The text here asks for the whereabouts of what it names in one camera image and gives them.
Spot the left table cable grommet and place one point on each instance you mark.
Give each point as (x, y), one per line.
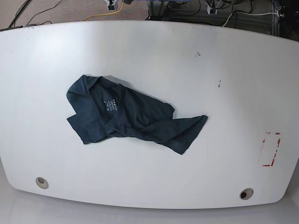
(42, 183)

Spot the right table cable grommet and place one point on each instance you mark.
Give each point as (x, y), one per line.
(246, 194)

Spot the table cable grommet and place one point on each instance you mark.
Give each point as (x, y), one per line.
(246, 194)
(42, 183)

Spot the dark blue t-shirt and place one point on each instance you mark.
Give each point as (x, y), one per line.
(104, 109)

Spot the red tape rectangle marking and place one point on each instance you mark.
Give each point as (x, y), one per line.
(270, 146)

